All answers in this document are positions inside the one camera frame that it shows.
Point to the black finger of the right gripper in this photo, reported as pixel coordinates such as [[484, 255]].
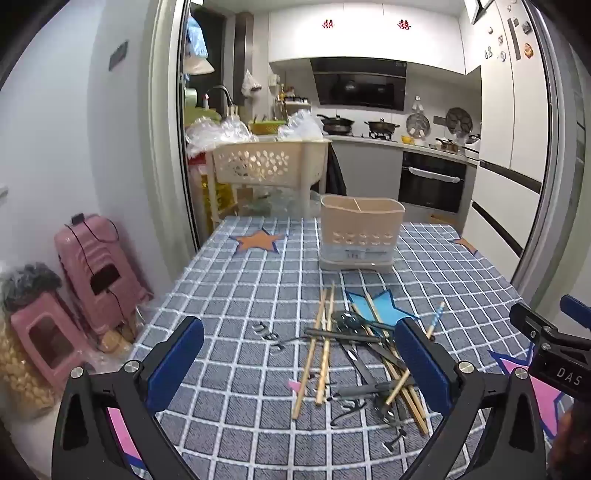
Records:
[[576, 310]]

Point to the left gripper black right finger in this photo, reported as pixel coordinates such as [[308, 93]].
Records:
[[512, 444]]

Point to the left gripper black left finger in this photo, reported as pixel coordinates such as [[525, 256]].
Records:
[[85, 445]]

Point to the blue patterned chopstick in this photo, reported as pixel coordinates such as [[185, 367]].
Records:
[[413, 343]]

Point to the wooden chopstick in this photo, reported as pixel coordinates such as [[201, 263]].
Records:
[[409, 387], [410, 396], [322, 380], [310, 358]]

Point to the dark metal knife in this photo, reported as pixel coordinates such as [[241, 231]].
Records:
[[370, 384]]

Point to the dark metal spoon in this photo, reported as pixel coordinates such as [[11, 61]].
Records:
[[332, 335], [352, 321]]

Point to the dark metal fork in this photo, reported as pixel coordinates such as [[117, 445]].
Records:
[[355, 398]]

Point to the pink plastic stool small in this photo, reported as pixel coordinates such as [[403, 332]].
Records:
[[51, 339]]

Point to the pink plastic stool large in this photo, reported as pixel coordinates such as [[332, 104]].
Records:
[[106, 289]]

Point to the black built-in oven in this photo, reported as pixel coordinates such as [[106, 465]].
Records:
[[432, 182]]

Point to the white refrigerator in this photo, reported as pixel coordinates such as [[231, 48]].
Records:
[[502, 44]]

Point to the blue checked tablecloth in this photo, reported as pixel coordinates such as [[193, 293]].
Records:
[[262, 402]]

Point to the beige utensil holder caddy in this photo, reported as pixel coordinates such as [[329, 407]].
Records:
[[359, 232]]

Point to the black wok right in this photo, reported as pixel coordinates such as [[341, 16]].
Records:
[[382, 129]]

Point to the black wok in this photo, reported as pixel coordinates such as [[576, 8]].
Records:
[[382, 129], [336, 125]]

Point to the black hanging garment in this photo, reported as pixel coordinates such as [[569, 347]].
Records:
[[334, 181]]

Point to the black range hood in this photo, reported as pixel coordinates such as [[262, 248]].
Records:
[[371, 83]]

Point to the black wok left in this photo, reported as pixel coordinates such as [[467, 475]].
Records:
[[336, 125]]

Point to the beige perforated laundry basket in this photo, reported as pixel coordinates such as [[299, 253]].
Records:
[[288, 164]]

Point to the clear plastic bags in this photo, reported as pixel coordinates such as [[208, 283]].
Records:
[[205, 135]]

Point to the green plastic colander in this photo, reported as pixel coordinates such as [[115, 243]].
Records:
[[266, 127]]

